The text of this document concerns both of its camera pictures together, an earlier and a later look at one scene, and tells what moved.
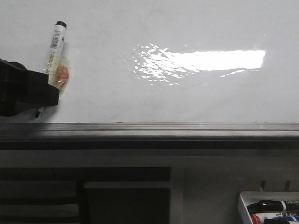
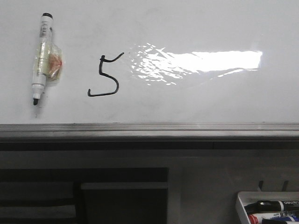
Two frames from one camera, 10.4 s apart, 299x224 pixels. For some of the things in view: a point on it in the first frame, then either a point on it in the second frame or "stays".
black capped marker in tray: [271, 206] stays
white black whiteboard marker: [57, 65] → [49, 59]
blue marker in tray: [288, 217] stays
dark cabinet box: [130, 202] stays
